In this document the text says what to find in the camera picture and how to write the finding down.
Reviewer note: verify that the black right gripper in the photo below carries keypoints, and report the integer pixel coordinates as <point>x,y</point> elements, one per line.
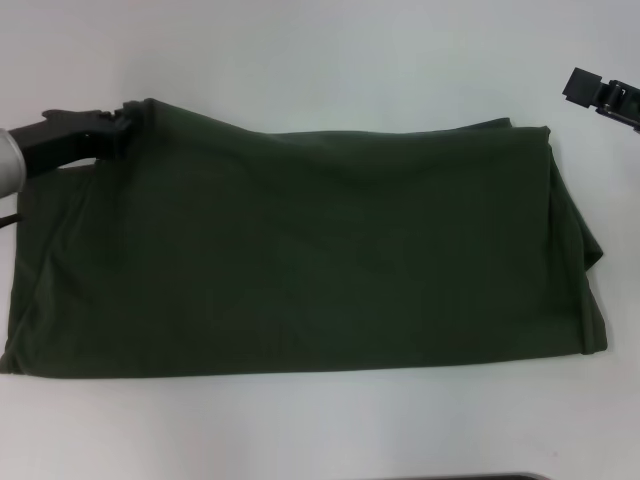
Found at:
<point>625,102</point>

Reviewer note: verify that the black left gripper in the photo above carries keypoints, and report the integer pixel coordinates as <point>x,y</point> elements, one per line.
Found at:
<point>60,142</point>

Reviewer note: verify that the dark green FREE t-shirt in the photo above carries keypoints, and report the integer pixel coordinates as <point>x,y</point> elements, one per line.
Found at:
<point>310,250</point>

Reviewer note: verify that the dark rounded base edge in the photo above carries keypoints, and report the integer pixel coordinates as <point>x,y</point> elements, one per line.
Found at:
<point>500,476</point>

